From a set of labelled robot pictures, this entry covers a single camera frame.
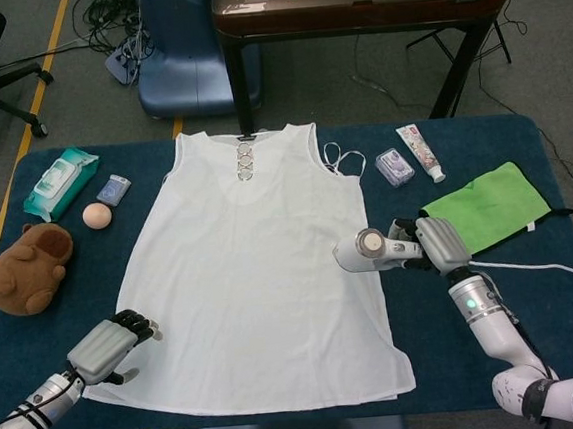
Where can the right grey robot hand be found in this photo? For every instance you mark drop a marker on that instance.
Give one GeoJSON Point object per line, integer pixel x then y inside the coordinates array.
{"type": "Point", "coordinates": [442, 243]}

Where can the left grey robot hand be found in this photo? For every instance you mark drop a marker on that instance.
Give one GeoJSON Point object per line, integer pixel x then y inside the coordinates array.
{"type": "Point", "coordinates": [97, 349]}

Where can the white handheld steam iron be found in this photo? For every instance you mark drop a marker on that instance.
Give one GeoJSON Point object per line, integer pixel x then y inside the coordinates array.
{"type": "Point", "coordinates": [356, 259]}

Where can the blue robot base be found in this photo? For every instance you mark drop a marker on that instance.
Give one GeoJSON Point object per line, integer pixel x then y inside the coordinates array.
{"type": "Point", "coordinates": [179, 73]}

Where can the green cloth black trim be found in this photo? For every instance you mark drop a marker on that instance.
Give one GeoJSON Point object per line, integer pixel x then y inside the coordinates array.
{"type": "Point", "coordinates": [491, 206]}

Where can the dark blue table cover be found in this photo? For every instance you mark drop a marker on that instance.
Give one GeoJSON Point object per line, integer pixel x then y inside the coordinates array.
{"type": "Point", "coordinates": [476, 318]}

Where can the clear box purple contents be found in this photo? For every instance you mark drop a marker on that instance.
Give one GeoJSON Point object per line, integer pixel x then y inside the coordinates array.
{"type": "Point", "coordinates": [395, 167]}

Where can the printed toothpaste tube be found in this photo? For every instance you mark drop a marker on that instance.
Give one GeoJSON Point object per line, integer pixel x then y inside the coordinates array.
{"type": "Point", "coordinates": [421, 151]}

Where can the brown plush toy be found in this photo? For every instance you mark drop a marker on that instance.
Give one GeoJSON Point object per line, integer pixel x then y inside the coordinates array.
{"type": "Point", "coordinates": [25, 270]}

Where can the beige wooden egg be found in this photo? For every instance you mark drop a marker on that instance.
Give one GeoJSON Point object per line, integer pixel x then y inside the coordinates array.
{"type": "Point", "coordinates": [98, 215]}

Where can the small blue tissue pack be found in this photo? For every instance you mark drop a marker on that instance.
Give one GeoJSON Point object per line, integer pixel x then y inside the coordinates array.
{"type": "Point", "coordinates": [112, 190]}

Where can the green wet wipes pack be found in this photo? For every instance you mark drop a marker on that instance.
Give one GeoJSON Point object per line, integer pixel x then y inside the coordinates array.
{"type": "Point", "coordinates": [60, 183]}

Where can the white sleeveless top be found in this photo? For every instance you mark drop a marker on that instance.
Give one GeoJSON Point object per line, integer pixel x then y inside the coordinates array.
{"type": "Point", "coordinates": [252, 278]}

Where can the brown mahjong table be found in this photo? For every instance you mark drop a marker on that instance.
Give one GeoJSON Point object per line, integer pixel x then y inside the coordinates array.
{"type": "Point", "coordinates": [349, 13]}

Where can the power strip with plugs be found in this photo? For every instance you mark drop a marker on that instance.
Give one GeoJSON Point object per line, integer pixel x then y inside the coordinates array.
{"type": "Point", "coordinates": [120, 63]}

